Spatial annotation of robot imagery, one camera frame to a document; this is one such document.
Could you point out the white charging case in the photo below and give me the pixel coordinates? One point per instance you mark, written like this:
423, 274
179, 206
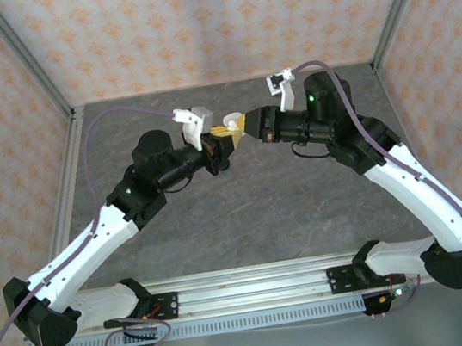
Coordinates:
230, 119

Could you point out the black round charging case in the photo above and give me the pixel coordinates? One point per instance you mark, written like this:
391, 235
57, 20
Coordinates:
225, 167

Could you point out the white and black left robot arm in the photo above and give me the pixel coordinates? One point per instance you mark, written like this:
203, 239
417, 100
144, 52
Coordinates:
77, 252

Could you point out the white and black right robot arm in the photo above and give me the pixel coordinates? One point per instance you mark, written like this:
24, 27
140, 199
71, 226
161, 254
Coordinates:
426, 200

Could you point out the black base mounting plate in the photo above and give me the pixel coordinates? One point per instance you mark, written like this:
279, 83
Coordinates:
168, 306
340, 280

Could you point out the base wiring connector block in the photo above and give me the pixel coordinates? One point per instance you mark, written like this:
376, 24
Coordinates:
382, 299

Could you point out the aluminium frame post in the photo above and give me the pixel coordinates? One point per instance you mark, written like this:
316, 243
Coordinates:
27, 60
399, 4

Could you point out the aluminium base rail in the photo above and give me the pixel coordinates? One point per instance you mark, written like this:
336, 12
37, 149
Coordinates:
252, 287

